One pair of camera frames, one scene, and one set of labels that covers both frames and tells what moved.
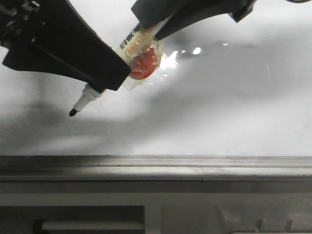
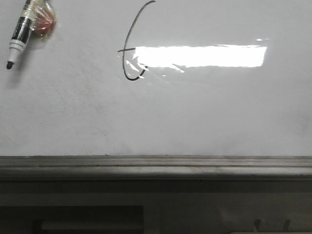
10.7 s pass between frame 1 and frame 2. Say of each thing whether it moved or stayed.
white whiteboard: stayed
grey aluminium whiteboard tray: stayed
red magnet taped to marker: moved
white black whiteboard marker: moved
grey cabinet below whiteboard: stayed
